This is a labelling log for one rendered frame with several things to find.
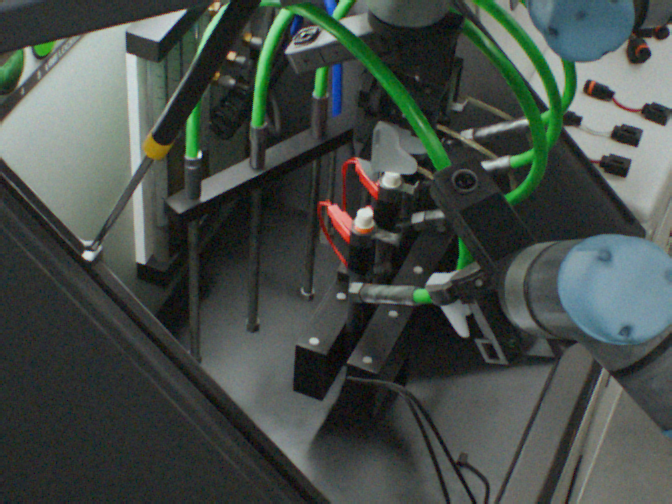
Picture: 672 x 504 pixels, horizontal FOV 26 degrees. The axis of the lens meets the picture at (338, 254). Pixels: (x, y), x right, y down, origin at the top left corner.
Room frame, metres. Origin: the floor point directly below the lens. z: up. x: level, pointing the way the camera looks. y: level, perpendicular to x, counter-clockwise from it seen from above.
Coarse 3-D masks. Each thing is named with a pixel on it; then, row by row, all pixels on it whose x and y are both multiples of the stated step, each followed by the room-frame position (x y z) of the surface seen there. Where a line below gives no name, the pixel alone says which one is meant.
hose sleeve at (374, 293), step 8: (368, 288) 1.01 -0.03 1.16; (376, 288) 1.00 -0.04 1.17; (384, 288) 0.99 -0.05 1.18; (392, 288) 0.99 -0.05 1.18; (400, 288) 0.98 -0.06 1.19; (408, 288) 0.98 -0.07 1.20; (416, 288) 0.97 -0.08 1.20; (368, 296) 1.00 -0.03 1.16; (376, 296) 0.99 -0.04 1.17; (384, 296) 0.99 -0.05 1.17; (392, 296) 0.98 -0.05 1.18; (400, 296) 0.97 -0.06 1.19; (408, 296) 0.97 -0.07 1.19; (400, 304) 0.98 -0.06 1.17; (408, 304) 0.97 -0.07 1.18; (416, 304) 0.96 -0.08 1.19
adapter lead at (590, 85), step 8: (592, 80) 1.60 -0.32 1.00; (584, 88) 1.59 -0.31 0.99; (592, 88) 1.59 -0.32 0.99; (600, 88) 1.59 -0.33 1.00; (608, 88) 1.59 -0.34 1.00; (600, 96) 1.58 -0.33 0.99; (608, 96) 1.58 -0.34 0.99; (624, 104) 1.57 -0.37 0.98; (648, 104) 1.56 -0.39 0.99; (656, 104) 1.56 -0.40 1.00; (648, 112) 1.55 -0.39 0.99; (656, 112) 1.55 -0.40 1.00; (664, 112) 1.55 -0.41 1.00; (656, 120) 1.54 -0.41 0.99; (664, 120) 1.54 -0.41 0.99
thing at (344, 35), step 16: (272, 0) 1.10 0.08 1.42; (304, 16) 1.08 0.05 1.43; (320, 16) 1.07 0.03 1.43; (208, 32) 1.16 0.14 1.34; (336, 32) 1.05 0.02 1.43; (352, 32) 1.05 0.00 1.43; (352, 48) 1.03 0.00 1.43; (368, 48) 1.03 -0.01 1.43; (368, 64) 1.02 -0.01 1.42; (384, 64) 1.02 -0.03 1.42; (384, 80) 1.01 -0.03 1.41; (400, 96) 1.00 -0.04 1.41; (192, 112) 1.18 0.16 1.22; (416, 112) 0.99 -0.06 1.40; (192, 128) 1.18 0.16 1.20; (416, 128) 0.98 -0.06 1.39; (192, 144) 1.18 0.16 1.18; (432, 144) 0.97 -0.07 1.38; (192, 160) 1.18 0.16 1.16; (432, 160) 0.97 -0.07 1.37; (448, 160) 0.97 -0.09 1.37; (464, 256) 0.93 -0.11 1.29
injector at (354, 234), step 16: (352, 224) 1.12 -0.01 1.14; (352, 240) 1.11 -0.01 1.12; (368, 240) 1.11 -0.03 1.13; (352, 256) 1.11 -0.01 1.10; (368, 256) 1.11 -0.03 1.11; (352, 272) 1.11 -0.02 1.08; (368, 272) 1.11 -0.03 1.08; (384, 272) 1.11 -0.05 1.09; (352, 304) 1.11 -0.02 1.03; (352, 320) 1.11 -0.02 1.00; (352, 336) 1.11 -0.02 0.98; (352, 352) 1.11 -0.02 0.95
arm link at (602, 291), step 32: (544, 256) 0.79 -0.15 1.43; (576, 256) 0.75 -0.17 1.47; (608, 256) 0.73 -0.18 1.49; (640, 256) 0.73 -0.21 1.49; (544, 288) 0.75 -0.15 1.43; (576, 288) 0.72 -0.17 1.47; (608, 288) 0.71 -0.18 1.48; (640, 288) 0.71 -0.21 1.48; (544, 320) 0.75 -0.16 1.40; (576, 320) 0.71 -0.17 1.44; (608, 320) 0.69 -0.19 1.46; (640, 320) 0.70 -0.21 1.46; (608, 352) 0.71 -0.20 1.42; (640, 352) 0.70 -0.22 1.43
